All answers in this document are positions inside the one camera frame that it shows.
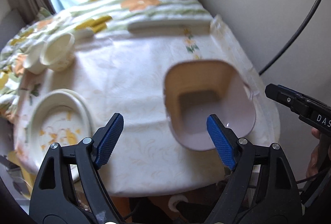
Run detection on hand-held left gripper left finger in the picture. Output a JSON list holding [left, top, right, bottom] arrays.
[[30, 113, 124, 224]]

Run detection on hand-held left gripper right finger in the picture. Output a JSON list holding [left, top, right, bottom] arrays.
[[206, 115, 302, 224]]

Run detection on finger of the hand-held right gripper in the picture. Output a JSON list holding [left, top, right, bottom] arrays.
[[265, 84, 312, 119], [278, 85, 331, 109]]

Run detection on pink square bowl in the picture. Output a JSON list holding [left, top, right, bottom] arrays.
[[163, 59, 257, 151]]

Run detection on person's right hand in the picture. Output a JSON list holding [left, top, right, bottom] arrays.
[[306, 128, 324, 178]]

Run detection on white tablecloth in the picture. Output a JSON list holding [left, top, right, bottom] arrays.
[[13, 16, 281, 197]]

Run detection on white round object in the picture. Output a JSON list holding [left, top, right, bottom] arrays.
[[168, 194, 189, 213]]

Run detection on yellow flat object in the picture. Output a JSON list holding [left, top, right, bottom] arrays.
[[6, 150, 35, 199]]

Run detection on cream bowl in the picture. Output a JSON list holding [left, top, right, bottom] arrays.
[[39, 33, 76, 71]]

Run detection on white bowl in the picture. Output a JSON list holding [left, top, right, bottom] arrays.
[[23, 43, 48, 75]]

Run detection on long white tray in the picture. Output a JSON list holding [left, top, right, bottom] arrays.
[[75, 19, 211, 38]]

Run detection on green patterned pillow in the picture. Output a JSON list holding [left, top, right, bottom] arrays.
[[36, 7, 54, 21]]

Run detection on black cable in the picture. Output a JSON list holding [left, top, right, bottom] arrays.
[[259, 0, 331, 76]]

